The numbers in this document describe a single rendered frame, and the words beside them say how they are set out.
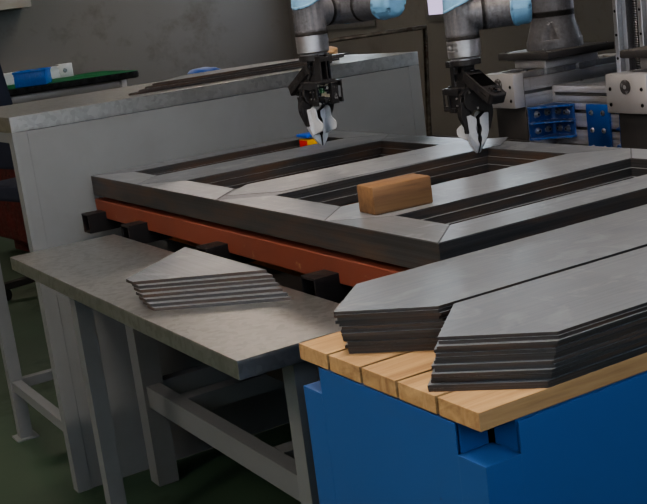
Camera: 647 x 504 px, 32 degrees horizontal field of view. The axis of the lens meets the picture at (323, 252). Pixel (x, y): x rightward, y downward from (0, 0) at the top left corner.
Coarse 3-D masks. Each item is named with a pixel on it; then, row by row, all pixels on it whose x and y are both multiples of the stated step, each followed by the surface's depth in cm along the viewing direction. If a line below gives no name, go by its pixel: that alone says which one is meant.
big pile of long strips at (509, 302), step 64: (512, 256) 164; (576, 256) 159; (640, 256) 154; (384, 320) 146; (448, 320) 137; (512, 320) 133; (576, 320) 130; (640, 320) 133; (448, 384) 130; (512, 384) 128
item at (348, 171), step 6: (324, 168) 262; (330, 168) 261; (336, 168) 260; (342, 168) 259; (348, 168) 258; (354, 168) 256; (360, 168) 255; (366, 168) 254; (336, 174) 251; (342, 174) 250; (348, 174) 249; (354, 174) 248; (360, 174) 247
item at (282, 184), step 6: (270, 180) 255; (276, 180) 254; (282, 180) 252; (288, 180) 251; (294, 180) 250; (264, 186) 247; (270, 186) 246; (276, 186) 245; (282, 186) 244; (288, 186) 243; (294, 186) 242; (300, 186) 241
